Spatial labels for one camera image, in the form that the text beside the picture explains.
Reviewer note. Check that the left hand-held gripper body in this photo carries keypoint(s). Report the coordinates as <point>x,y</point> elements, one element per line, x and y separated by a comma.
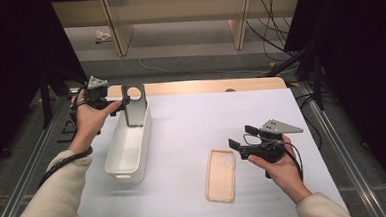
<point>97,93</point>

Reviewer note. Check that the black curtain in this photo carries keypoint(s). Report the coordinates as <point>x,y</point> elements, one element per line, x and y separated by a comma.
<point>11,64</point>
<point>362,63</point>

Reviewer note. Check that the person's right hand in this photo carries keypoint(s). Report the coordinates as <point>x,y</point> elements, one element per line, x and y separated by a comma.
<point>284,173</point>

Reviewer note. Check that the beige wooden bench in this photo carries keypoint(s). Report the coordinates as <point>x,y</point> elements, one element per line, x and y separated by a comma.
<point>175,9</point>

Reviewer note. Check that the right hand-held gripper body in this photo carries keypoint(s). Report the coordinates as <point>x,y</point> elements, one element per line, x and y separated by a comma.
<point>270,149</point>

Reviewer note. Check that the black tripod stand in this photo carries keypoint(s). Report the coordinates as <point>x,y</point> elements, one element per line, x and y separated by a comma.
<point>317,82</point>
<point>45,96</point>

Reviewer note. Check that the white table mat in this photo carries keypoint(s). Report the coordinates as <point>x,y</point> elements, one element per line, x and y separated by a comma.
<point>198,128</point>

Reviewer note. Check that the grey phone case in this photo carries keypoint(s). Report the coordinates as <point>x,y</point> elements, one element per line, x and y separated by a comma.
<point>136,113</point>

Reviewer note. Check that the beige phone case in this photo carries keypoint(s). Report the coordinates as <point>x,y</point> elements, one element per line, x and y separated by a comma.
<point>219,177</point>

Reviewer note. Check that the crumpled white paper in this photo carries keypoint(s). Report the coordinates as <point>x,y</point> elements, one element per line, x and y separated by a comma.
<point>102,35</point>

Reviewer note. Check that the white storage box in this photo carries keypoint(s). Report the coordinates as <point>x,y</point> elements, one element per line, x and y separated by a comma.
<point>129,148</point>

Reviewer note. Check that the person's left hand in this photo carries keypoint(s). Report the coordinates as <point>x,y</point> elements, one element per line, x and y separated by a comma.
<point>88,124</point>

